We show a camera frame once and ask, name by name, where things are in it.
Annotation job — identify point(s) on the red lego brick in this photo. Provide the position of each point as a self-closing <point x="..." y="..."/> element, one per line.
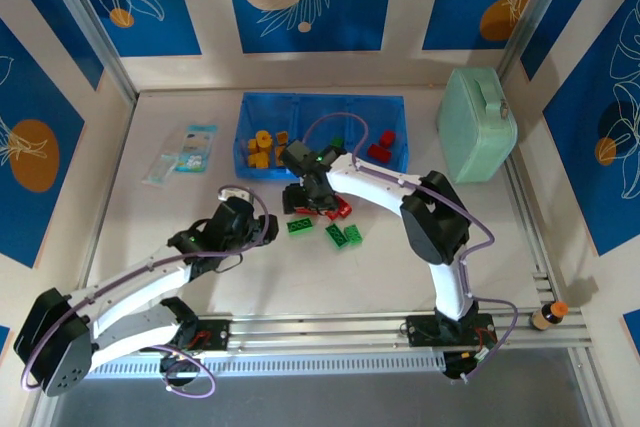
<point x="387" y="138"/>
<point x="331" y="216"/>
<point x="346" y="209"/>
<point x="379" y="152"/>

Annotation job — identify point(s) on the yellow lego brick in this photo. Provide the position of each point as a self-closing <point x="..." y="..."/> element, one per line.
<point x="279" y="157"/>
<point x="281" y="137"/>
<point x="252" y="146"/>
<point x="257" y="160"/>

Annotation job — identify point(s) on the green lego brick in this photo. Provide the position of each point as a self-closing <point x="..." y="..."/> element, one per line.
<point x="300" y="226"/>
<point x="336" y="235"/>
<point x="355" y="234"/>
<point x="337" y="142"/>

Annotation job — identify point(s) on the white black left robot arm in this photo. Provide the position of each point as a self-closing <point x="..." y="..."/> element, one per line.
<point x="150" y="282"/>

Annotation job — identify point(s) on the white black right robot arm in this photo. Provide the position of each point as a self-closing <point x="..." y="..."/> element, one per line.
<point x="370" y="182"/>

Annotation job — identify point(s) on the yellow round lego piece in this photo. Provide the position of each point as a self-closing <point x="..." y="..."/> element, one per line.
<point x="262" y="140"/>

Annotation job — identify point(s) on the blue three-compartment bin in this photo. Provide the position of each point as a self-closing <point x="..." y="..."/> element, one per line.
<point x="320" y="107"/>

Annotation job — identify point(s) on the light blue snack packet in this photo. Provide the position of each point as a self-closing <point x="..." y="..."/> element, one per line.
<point x="197" y="147"/>

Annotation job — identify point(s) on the clear plastic packet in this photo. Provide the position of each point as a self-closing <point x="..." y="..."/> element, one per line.
<point x="160" y="170"/>

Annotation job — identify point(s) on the mint green zip case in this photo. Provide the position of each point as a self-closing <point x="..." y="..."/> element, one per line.
<point x="475" y="132"/>

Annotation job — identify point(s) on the small brown bottle orange cap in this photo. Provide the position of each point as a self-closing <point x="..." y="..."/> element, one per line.
<point x="545" y="318"/>

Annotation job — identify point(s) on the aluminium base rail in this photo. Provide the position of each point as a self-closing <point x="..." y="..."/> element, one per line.
<point x="325" y="327"/>

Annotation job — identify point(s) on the aluminium side rail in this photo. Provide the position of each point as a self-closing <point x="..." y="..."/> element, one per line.
<point x="530" y="227"/>
<point x="104" y="212"/>

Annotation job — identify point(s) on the aluminium corner post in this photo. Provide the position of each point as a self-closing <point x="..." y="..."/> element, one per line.
<point x="542" y="12"/>
<point x="91" y="22"/>

